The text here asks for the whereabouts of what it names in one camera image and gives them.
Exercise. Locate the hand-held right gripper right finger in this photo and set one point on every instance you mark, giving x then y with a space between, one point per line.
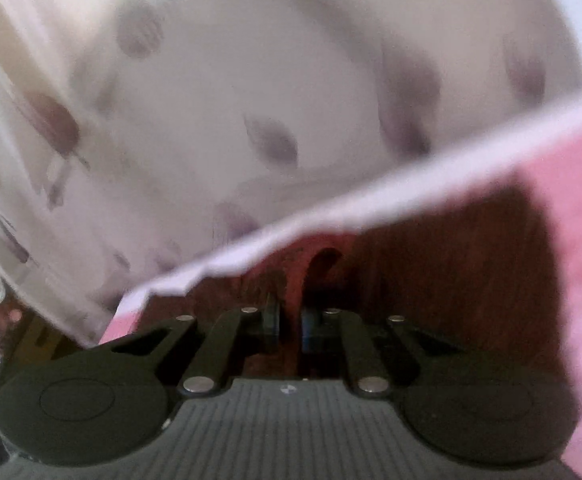
311 329

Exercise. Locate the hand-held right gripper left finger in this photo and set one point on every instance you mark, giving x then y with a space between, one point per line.
271 326

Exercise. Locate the dark red knitted garment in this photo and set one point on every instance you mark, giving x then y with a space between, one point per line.
461 270

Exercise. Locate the beige leaf print curtain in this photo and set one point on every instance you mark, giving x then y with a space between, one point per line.
271 70

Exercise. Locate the pink checked bed sheet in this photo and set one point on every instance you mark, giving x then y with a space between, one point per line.
581 240

